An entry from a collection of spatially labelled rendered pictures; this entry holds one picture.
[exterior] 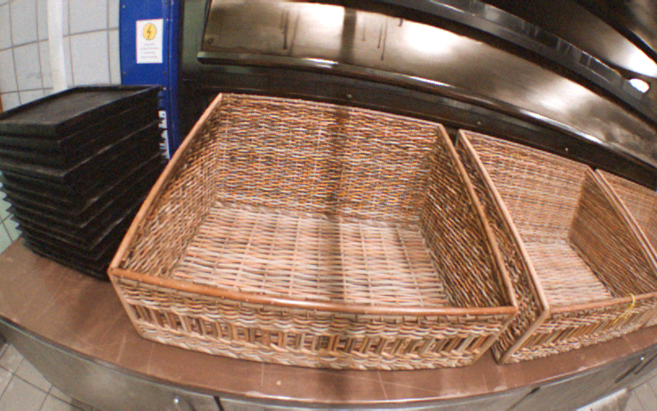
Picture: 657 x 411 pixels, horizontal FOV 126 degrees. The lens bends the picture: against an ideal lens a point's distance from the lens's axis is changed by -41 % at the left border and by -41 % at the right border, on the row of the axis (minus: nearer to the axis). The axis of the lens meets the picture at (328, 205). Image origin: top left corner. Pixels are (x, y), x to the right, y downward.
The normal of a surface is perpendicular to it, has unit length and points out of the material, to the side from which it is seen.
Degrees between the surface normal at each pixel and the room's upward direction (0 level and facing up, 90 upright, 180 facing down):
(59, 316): 0
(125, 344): 0
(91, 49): 90
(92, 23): 90
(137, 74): 90
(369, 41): 70
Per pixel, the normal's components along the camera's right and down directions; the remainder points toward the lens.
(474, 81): 0.06, 0.21
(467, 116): 0.00, 0.53
